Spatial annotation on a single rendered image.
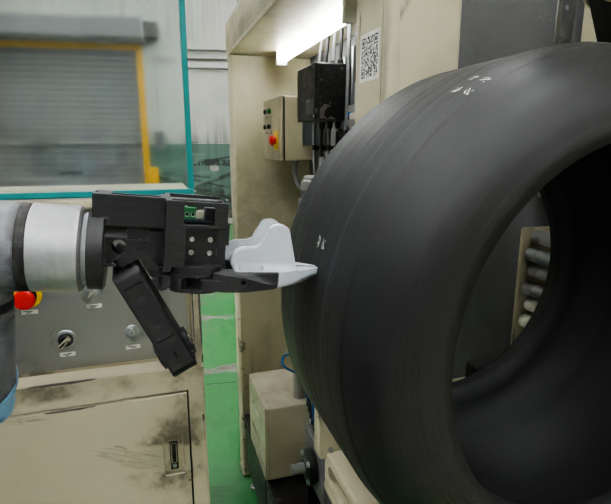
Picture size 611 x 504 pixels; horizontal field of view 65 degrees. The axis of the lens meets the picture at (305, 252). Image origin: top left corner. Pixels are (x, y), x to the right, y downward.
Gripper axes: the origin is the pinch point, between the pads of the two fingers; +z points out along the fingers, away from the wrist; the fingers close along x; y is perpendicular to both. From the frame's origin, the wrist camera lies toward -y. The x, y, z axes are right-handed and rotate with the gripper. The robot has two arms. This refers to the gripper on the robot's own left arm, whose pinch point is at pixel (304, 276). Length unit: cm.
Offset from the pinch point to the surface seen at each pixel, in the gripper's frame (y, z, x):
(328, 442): -34.3, 14.7, 22.4
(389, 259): 4.0, 4.1, -9.6
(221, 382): -121, 29, 219
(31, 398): -40, -36, 55
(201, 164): -12, 77, 892
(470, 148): 13.7, 9.9, -10.3
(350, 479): -36.1, 15.8, 15.2
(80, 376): -37, -28, 57
